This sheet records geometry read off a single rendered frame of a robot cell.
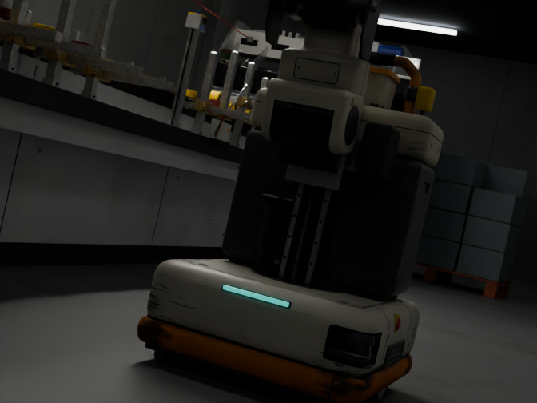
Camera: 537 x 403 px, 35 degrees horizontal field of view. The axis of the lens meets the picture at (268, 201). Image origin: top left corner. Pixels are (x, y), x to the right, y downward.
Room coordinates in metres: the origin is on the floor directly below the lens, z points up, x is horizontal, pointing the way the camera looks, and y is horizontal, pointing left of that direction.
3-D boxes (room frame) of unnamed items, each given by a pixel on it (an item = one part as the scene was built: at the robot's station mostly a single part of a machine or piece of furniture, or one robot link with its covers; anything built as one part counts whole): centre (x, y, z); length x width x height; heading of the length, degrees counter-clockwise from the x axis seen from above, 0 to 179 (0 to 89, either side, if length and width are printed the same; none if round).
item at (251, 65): (4.61, 0.25, 0.92); 0.04 x 0.04 x 0.48; 71
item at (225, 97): (4.38, 0.33, 0.93); 0.04 x 0.04 x 0.48; 71
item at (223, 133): (4.34, 0.32, 0.75); 0.26 x 0.01 x 0.10; 161
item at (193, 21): (3.90, 0.50, 1.18); 0.07 x 0.07 x 0.08; 71
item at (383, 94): (2.55, -0.18, 0.87); 0.23 x 0.15 x 0.11; 69
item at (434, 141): (2.53, -0.17, 0.59); 0.55 x 0.34 x 0.83; 69
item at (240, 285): (2.44, -0.14, 0.16); 0.67 x 0.64 x 0.25; 159
